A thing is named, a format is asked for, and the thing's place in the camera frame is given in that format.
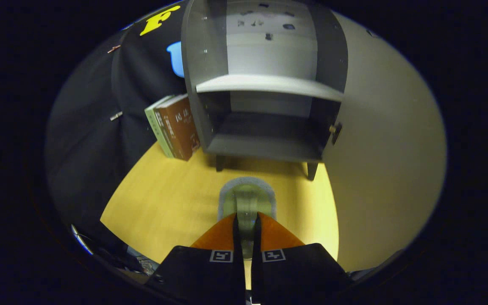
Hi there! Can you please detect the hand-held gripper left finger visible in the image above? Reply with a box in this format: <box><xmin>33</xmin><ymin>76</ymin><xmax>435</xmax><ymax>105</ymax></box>
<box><xmin>147</xmin><ymin>212</ymin><xmax>247</xmax><ymax>305</ymax></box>

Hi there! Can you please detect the brown book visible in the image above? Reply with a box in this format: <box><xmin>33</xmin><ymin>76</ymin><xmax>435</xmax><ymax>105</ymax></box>
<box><xmin>154</xmin><ymin>94</ymin><xmax>201</xmax><ymax>161</ymax></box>

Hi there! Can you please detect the grey cabinet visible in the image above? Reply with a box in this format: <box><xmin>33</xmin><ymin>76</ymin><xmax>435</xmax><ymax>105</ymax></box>
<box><xmin>180</xmin><ymin>0</ymin><xmax>349</xmax><ymax>182</ymax></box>

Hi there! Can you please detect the pale green round object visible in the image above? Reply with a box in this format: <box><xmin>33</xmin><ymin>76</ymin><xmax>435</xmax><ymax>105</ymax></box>
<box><xmin>218</xmin><ymin>177</ymin><xmax>277</xmax><ymax>260</ymax></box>

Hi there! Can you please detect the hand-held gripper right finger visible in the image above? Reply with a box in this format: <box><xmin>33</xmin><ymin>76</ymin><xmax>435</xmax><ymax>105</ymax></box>
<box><xmin>250</xmin><ymin>212</ymin><xmax>352</xmax><ymax>305</ymax></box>

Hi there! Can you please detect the black backdrop cloth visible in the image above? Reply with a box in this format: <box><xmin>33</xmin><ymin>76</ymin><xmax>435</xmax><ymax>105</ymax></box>
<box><xmin>45</xmin><ymin>4</ymin><xmax>190</xmax><ymax>272</ymax></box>

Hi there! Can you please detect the grey cabinet shelf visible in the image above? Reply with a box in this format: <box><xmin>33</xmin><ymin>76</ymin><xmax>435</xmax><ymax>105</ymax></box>
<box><xmin>195</xmin><ymin>75</ymin><xmax>344</xmax><ymax>103</ymax></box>

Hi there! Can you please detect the brass door hinge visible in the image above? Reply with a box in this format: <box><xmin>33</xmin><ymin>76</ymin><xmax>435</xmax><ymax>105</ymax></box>
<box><xmin>329</xmin><ymin>122</ymin><xmax>343</xmax><ymax>146</ymax></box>

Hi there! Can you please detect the beige cabinet door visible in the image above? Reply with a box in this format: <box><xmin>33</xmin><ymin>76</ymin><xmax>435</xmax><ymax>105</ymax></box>
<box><xmin>322</xmin><ymin>11</ymin><xmax>447</xmax><ymax>272</ymax></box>

